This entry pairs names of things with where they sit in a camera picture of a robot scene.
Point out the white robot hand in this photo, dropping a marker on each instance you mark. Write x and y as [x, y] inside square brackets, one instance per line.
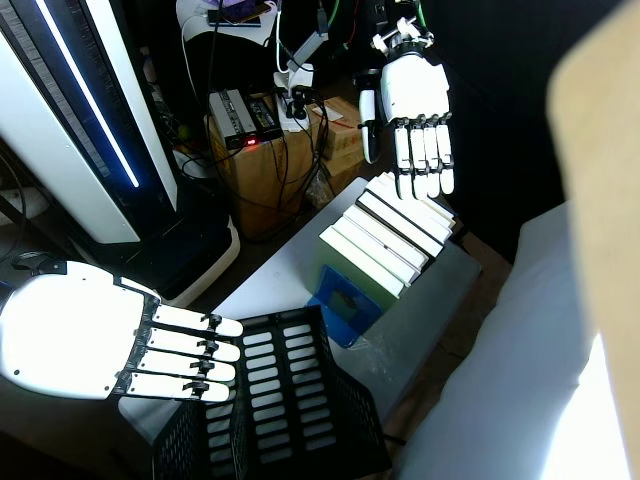
[65, 330]
[415, 85]

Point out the small plain cardboard box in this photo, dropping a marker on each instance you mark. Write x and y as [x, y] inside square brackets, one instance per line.
[345, 170]

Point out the thick cream book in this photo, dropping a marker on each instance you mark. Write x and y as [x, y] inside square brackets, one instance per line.
[415, 207]

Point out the thin cream book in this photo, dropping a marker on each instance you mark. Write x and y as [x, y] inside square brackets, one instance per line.
[435, 206]

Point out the white power strip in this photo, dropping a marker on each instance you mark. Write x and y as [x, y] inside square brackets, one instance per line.
[287, 122]

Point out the clear plastic bag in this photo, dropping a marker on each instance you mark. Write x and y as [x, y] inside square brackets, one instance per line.
[317, 190]

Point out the black power adapter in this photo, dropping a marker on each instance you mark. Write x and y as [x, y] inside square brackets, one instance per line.
[262, 117]

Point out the large cardboard box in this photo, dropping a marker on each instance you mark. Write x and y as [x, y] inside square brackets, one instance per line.
[260, 180]

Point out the green cover book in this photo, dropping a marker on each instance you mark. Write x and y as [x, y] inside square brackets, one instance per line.
[360, 260]

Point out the silver power supply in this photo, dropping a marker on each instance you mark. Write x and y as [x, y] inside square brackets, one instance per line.
[227, 115]

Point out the dark flat tablet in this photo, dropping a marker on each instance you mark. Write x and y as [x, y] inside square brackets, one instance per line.
[235, 20]

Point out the tan board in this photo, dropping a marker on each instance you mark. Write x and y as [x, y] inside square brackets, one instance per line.
[600, 150]

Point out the white black tower with light strip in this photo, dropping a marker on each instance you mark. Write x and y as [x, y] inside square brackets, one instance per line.
[50, 125]

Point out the blue bookend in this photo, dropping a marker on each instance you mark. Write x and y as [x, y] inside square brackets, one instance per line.
[320, 280]

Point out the black mesh file rack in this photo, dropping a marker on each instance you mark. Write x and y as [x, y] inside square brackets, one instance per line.
[277, 380]

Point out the white round stool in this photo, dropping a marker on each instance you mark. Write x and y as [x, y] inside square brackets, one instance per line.
[192, 22]

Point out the small green ball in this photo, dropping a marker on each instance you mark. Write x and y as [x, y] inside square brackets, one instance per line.
[185, 132]

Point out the white bedding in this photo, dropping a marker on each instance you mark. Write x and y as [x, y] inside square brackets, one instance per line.
[500, 350]

